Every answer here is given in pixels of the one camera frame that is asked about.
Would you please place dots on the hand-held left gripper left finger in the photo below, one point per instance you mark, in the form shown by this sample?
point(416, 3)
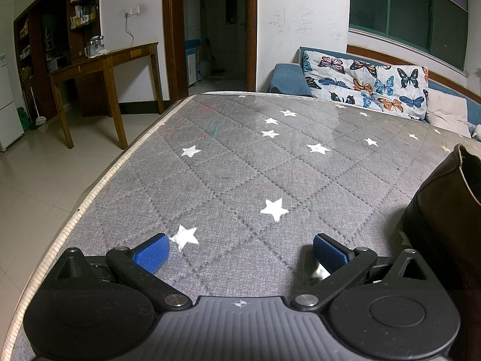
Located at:
point(150, 254)

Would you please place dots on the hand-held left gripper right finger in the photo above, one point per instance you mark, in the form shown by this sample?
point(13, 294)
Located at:
point(330, 252)

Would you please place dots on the brown leather shoe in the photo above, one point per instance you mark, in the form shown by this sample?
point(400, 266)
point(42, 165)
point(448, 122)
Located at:
point(443, 210)

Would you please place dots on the grey star-print table cover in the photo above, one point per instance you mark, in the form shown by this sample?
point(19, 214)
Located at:
point(233, 173)

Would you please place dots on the white broom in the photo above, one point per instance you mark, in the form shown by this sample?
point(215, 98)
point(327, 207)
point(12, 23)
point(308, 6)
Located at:
point(41, 120)

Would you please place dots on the butterfly print pillow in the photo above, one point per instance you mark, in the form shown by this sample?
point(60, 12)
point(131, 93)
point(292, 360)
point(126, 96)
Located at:
point(360, 79)

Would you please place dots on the blue sofa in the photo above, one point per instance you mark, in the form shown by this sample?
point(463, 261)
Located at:
point(289, 79)

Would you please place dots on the beige pillow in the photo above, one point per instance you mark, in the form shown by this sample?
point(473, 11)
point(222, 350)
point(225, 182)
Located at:
point(447, 112)

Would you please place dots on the green bag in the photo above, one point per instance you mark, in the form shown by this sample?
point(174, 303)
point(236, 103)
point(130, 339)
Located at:
point(23, 118)

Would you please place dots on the blue white cabinet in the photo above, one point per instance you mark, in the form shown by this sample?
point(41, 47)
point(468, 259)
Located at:
point(191, 64)

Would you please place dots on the wooden side table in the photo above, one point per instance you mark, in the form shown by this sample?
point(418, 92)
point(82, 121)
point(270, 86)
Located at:
point(112, 54)

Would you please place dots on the white refrigerator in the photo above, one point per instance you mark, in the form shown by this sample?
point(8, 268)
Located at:
point(9, 101)

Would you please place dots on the wooden shelf unit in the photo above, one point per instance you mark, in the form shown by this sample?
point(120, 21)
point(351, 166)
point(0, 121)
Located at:
point(37, 45)

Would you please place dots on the green-framed window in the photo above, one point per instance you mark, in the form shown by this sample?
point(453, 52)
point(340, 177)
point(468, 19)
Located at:
point(406, 7)

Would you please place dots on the wooden door frame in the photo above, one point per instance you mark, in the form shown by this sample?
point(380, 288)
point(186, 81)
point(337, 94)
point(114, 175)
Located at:
point(169, 45)

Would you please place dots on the white wall socket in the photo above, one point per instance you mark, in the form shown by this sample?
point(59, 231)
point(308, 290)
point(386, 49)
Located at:
point(131, 11)

